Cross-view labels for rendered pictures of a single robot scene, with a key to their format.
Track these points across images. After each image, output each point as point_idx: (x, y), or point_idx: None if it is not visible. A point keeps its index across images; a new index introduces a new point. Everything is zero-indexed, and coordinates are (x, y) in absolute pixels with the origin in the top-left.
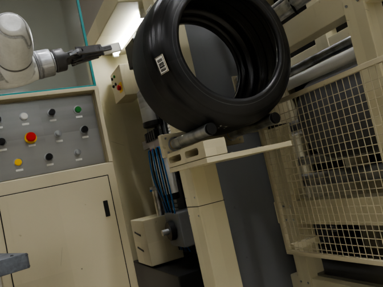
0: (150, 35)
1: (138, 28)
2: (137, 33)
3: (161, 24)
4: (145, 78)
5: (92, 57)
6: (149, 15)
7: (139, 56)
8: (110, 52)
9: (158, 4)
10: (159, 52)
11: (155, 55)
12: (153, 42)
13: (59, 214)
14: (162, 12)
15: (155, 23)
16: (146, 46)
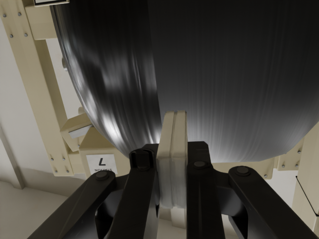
0: (98, 90)
1: (256, 146)
2: (258, 137)
3: (83, 100)
4: None
5: (210, 205)
6: (139, 145)
7: (207, 55)
8: (162, 135)
9: (119, 150)
10: (64, 21)
11: (70, 13)
12: (81, 61)
13: None
14: (95, 124)
15: (95, 111)
16: (116, 64)
